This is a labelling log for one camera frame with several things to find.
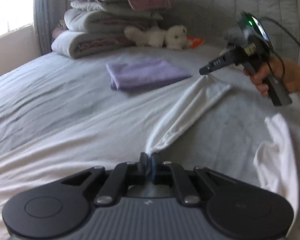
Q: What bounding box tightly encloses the white garment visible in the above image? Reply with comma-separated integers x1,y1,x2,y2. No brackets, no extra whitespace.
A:
0,76,300,240

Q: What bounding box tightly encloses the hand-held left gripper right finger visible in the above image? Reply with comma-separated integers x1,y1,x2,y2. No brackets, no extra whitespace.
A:
151,154,237,207

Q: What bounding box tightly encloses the grey padded headboard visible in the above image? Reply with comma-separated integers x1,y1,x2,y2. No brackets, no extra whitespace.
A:
34,0,300,63

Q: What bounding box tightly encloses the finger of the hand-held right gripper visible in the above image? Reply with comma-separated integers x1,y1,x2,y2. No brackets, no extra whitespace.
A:
199,49,237,75

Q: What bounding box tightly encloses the white rolled quilt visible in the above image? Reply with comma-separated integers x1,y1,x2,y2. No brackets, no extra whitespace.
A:
51,30,130,59

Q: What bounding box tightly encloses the person's right hand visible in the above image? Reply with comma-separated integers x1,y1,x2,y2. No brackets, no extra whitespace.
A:
243,57,300,98

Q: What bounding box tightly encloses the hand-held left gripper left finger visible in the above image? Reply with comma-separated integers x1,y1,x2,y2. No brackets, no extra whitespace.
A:
61,152,148,207

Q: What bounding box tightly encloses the folded purple garment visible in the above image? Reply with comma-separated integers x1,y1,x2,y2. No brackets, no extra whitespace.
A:
106,57,192,91

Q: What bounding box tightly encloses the orange packet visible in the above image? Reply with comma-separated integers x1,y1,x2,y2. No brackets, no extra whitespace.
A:
186,36,205,50

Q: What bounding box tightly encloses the white stuffed toy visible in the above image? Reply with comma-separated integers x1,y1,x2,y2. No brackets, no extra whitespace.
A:
124,24,190,50

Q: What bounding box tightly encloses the pale folded quilt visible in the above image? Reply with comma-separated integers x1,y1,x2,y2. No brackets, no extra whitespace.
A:
70,0,164,20

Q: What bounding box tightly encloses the grey folded quilt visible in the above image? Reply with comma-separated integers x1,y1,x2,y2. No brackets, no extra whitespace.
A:
64,9,150,33

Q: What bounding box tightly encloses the pink rolled cloth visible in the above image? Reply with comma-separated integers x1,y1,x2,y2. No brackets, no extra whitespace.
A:
52,25,65,39

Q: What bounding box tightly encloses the grey bed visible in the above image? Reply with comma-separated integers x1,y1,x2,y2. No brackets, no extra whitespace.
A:
0,40,300,240

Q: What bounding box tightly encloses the grey curtain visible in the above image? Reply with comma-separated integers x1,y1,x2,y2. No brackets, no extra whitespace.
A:
32,0,55,55

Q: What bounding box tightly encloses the black cable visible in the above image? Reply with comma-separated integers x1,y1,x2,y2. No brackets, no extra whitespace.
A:
259,16,300,80

